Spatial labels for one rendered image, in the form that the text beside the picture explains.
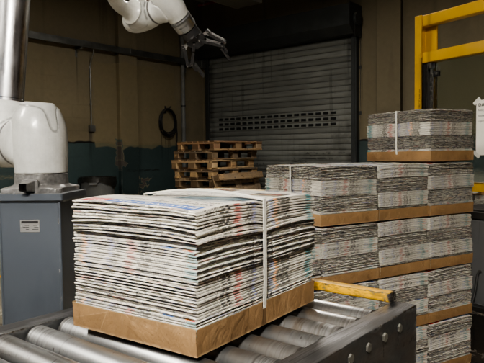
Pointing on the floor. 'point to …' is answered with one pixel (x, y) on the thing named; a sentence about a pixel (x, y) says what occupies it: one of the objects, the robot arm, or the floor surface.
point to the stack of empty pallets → (212, 148)
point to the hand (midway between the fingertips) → (214, 65)
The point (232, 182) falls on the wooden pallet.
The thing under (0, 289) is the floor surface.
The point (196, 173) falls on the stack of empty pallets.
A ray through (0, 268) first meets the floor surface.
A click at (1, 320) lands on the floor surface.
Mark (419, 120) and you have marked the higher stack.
